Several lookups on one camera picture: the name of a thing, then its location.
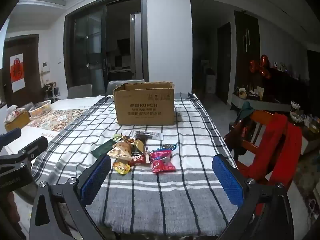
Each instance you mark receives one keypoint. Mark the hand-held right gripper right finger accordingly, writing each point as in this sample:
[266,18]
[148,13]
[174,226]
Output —
[227,182]

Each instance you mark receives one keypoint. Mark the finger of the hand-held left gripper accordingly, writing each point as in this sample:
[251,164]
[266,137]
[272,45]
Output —
[33,147]
[11,133]

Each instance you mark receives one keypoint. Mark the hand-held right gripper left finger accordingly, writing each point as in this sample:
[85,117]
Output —
[96,176]

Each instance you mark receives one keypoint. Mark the dark green snack packet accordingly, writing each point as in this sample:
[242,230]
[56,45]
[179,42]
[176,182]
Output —
[102,148]

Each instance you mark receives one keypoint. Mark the gold and black snack packet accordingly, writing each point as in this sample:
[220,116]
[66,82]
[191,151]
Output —
[138,146]

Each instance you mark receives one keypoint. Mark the brown cardboard box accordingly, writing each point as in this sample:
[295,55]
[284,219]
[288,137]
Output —
[142,110]

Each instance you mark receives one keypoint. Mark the yellow tissue box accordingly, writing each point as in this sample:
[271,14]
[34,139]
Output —
[17,122]

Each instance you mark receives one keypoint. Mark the orange yellow candy packet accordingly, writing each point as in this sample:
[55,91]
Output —
[122,167]

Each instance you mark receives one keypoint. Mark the beige snack packet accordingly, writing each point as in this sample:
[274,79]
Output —
[121,151]

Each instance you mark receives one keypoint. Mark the white patterned table cover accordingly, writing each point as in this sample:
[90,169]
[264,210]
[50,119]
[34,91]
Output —
[62,118]

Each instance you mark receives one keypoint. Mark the green wrapped candy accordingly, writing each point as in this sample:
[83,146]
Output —
[116,137]

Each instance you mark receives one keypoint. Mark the brown wooden chair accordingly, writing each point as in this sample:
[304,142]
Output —
[252,145]

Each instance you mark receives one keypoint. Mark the small dark red snack packet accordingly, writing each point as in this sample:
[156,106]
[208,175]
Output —
[138,160]

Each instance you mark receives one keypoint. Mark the red brown wrapped candy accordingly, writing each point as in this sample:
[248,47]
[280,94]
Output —
[128,138]

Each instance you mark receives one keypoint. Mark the wooden chair with red cloth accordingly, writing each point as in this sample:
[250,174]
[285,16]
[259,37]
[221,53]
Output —
[275,150]

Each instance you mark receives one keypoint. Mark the white storage rack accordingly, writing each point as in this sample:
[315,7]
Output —
[51,90]

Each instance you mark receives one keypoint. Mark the clear silver packet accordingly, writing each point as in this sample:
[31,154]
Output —
[145,135]

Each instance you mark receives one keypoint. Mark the red and white door poster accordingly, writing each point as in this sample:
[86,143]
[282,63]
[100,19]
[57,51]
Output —
[17,70]

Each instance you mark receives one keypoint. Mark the checkered grey white tablecloth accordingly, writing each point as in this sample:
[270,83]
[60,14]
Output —
[162,200]

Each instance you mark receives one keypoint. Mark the large red snack packet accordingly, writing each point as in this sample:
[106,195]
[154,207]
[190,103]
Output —
[162,162]

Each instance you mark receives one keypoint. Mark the silver blue wrapped snack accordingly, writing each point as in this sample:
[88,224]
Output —
[170,146]

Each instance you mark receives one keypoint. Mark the dark wooden door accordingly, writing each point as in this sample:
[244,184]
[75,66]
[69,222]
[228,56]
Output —
[32,67]

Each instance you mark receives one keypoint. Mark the light grey dining chair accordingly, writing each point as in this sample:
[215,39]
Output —
[80,91]

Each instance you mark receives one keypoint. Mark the dark green cloth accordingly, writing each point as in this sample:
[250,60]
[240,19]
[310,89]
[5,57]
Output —
[246,108]

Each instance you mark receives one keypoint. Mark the white low bench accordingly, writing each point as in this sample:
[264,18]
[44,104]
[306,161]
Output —
[262,104]

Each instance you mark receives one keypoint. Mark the small woven basket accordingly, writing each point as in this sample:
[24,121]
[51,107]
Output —
[242,93]

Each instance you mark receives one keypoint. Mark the dark grey dining chair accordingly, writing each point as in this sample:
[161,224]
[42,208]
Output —
[112,87]

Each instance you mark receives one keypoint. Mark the white lotus ornament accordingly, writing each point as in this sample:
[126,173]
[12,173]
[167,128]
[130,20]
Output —
[296,117]
[295,105]

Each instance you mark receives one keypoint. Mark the dark framed sliding glass door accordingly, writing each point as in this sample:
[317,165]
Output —
[82,55]

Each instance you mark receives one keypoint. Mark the dark wooden sideboard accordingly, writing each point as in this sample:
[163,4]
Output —
[285,85]

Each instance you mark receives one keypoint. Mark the red foil balloon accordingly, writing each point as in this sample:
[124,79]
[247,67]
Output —
[265,60]
[265,72]
[254,66]

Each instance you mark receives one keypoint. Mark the dark interior door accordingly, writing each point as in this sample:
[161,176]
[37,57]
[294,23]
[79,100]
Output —
[223,62]

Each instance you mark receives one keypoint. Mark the silver refrigerator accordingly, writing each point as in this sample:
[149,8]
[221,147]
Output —
[136,42]

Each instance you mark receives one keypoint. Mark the tall dark cabinet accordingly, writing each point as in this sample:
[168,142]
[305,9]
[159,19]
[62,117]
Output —
[246,30]

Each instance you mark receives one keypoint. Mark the white wall intercom panel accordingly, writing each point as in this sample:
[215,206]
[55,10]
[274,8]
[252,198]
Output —
[45,70]

